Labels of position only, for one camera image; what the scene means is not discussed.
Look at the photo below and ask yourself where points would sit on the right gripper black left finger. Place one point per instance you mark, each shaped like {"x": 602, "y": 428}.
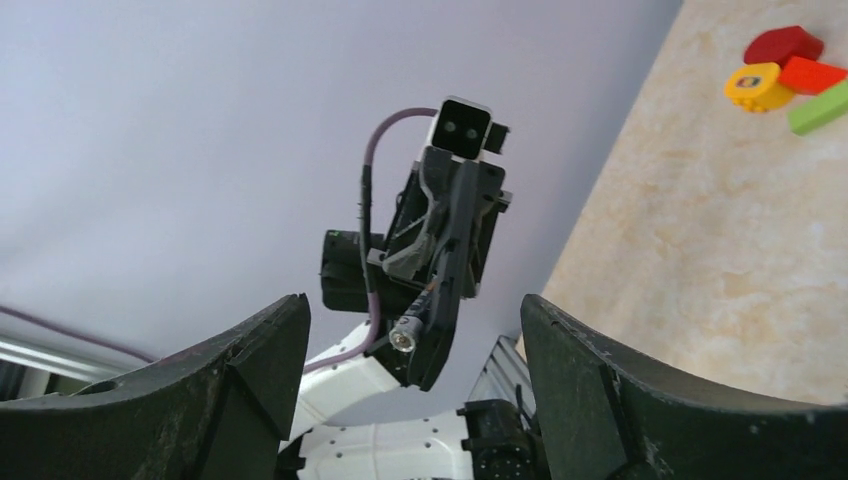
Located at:
{"x": 217, "y": 410}

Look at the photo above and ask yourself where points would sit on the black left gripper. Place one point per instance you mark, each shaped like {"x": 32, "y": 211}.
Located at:
{"x": 406, "y": 257}

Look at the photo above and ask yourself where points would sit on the black TV remote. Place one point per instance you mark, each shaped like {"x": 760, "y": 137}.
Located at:
{"x": 431, "y": 354}

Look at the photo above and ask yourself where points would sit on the yellow traffic light block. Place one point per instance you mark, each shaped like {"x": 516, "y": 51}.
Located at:
{"x": 756, "y": 88}

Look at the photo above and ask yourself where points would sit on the red rounded toy block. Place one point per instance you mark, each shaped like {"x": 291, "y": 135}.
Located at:
{"x": 781, "y": 44}

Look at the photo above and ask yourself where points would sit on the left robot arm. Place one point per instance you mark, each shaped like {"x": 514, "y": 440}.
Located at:
{"x": 482, "y": 439}

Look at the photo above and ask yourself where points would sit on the green toy block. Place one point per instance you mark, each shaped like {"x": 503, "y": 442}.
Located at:
{"x": 819, "y": 110}

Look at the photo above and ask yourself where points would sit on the orange triangular toy block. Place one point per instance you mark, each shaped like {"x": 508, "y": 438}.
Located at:
{"x": 810, "y": 77}

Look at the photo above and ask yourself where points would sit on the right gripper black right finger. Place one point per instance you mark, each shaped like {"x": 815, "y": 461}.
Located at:
{"x": 608, "y": 411}

